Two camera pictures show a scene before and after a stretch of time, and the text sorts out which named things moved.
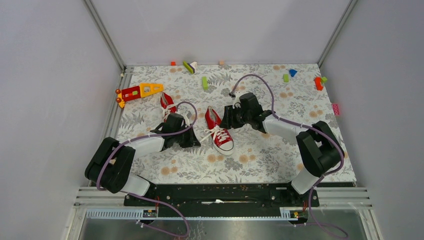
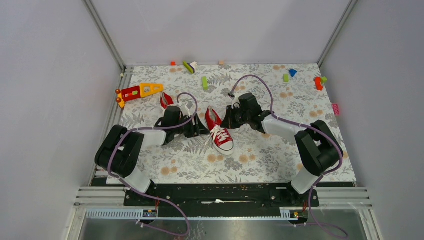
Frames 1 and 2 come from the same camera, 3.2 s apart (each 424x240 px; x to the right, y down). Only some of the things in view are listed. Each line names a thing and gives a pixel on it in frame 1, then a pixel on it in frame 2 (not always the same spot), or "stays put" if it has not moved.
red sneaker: x=167 y=105 stays put
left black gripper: x=192 y=140 to x=198 y=128
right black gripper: x=227 y=122 stays put
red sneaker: x=221 y=139 stays put
